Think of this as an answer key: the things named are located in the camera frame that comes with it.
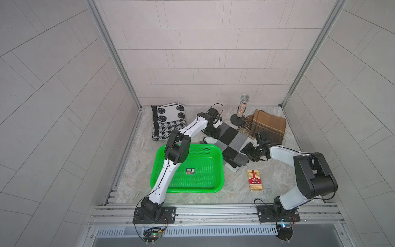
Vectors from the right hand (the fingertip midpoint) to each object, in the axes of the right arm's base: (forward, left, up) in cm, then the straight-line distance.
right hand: (241, 150), depth 93 cm
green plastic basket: (-12, +24, +1) cm, 27 cm away
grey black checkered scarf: (+5, +5, +2) cm, 7 cm away
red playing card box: (-18, -3, +1) cm, 18 cm away
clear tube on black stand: (+23, -2, +3) cm, 23 cm away
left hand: (+13, +12, -1) cm, 18 cm away
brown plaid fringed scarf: (+15, -23, +2) cm, 28 cm away
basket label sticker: (-11, +31, +1) cm, 33 cm away
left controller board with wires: (-38, +47, +4) cm, 61 cm away
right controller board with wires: (-41, -11, -2) cm, 42 cm away
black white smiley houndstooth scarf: (+25, +47, +6) cm, 54 cm away
